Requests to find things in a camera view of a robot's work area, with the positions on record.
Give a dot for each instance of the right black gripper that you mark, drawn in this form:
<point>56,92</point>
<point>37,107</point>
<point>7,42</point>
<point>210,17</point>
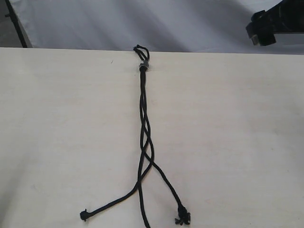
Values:
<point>285,17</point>

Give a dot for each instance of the grey backdrop cloth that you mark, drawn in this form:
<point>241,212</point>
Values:
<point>217,26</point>

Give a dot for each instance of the black stand pole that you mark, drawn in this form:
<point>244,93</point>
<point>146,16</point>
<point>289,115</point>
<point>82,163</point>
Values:
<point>15,21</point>

